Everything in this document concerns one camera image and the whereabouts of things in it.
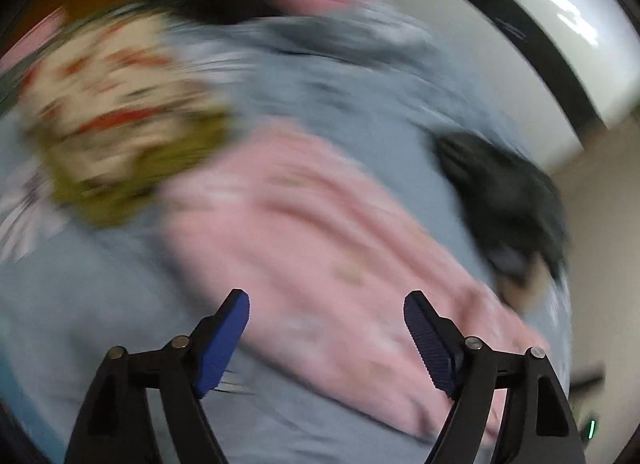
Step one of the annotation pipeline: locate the cartoon print folded cloth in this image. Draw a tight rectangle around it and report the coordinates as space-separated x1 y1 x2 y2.
17 12 231 228

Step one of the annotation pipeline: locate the white black wardrobe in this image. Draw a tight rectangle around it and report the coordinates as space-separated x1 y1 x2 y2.
394 0 639 156

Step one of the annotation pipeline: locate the black garment pile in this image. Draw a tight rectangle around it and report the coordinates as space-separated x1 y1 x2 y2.
433 132 567 284

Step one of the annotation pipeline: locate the pink fleece garment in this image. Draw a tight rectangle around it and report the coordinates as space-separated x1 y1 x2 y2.
160 120 544 436

